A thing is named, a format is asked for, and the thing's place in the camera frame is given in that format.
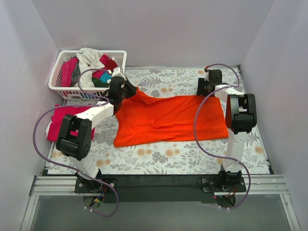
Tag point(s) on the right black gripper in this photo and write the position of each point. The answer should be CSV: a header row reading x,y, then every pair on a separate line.
x,y
202,87

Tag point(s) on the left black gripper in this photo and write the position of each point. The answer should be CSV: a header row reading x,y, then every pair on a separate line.
x,y
128,89

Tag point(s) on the orange t shirt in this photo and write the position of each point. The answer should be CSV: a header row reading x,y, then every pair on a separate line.
x,y
143,119

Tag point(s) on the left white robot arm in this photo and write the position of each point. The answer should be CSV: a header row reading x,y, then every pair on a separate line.
x,y
74,138

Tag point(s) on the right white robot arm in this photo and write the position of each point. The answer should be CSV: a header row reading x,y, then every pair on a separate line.
x,y
240,119

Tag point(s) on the teal shirt in basket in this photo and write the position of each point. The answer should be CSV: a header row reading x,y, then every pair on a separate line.
x,y
105,77

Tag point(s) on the floral patterned table mat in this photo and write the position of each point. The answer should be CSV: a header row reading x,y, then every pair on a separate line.
x,y
162,157

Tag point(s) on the dark red shirt in basket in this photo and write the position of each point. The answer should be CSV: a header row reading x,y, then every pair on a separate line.
x,y
111,65

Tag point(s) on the dark green shirt in basket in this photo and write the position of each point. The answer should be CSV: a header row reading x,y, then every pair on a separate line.
x,y
99,84

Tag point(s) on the white shirt in basket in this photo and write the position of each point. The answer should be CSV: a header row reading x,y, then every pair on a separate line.
x,y
88,59

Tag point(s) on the grey shirt in basket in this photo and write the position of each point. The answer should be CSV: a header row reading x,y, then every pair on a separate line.
x,y
75,75

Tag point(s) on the white plastic laundry basket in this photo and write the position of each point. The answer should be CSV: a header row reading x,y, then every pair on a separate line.
x,y
77,91

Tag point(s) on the magenta shirt in basket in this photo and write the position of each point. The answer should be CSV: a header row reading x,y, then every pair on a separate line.
x,y
68,67

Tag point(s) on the folded magenta t shirt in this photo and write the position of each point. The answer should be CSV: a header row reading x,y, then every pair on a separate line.
x,y
58,116

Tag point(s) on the folded white shirt under magenta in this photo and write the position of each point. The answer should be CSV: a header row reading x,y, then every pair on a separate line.
x,y
47,129

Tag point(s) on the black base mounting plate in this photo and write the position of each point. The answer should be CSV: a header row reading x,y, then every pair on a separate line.
x,y
163,188

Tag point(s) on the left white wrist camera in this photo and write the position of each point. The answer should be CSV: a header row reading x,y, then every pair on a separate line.
x,y
118,72

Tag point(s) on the aluminium frame rail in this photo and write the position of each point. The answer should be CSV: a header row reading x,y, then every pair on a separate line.
x,y
64,185

